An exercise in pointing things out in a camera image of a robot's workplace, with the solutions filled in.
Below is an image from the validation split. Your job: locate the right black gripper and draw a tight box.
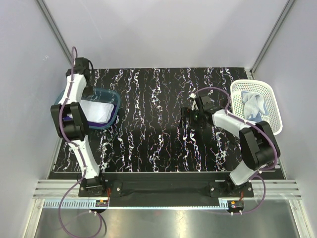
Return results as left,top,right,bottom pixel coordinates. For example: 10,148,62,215
178,107,207,130

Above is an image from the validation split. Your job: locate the blue-edged white towel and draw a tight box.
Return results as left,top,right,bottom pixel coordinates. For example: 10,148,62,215
241,91,268,122

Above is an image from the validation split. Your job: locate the light blue towel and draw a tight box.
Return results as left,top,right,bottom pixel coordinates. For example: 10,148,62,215
66,99,116,124

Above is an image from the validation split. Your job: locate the purple towel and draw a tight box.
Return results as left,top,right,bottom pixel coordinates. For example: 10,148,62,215
61,104,119,129

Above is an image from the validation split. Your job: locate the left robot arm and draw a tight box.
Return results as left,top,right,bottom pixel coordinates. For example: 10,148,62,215
50,58,107,197

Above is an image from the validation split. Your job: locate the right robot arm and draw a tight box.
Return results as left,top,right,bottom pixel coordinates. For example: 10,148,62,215
180,95,280,197

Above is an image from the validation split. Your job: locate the white plastic basket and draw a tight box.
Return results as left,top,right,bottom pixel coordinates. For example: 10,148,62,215
230,79,283,135

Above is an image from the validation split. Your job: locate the right connector board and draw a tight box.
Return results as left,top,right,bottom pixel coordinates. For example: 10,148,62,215
228,200,244,210

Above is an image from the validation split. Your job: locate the connector board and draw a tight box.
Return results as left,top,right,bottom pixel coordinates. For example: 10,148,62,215
228,200,244,210
96,200,109,207

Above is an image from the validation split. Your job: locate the teal translucent tray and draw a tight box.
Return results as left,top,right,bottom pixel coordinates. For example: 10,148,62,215
50,84,121,134

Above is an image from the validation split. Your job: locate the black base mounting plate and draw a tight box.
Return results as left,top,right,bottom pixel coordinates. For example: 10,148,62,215
78,172,255,208

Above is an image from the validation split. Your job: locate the left connector board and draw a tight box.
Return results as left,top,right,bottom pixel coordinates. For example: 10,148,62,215
96,200,109,207

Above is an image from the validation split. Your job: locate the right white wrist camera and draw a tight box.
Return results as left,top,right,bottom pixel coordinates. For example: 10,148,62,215
189,93,198,111

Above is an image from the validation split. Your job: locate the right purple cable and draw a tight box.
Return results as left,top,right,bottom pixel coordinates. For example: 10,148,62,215
193,86,278,216

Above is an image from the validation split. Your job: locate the purple cable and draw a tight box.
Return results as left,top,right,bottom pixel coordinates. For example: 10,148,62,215
193,86,278,216
58,46,107,238

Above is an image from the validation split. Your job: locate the aluminium rail frame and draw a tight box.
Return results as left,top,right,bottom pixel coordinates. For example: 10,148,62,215
23,175,315,238

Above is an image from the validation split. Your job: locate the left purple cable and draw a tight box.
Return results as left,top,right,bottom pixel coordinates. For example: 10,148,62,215
58,46,107,238

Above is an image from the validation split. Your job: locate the right aluminium corner post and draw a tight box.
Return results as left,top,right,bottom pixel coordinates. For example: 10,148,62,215
250,0,297,75

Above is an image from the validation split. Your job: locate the aluminium corner post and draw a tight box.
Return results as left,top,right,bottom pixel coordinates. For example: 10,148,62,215
250,0,297,75
35,0,72,69

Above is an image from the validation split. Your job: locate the left aluminium corner post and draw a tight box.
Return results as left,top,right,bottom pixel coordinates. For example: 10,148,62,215
35,0,72,69

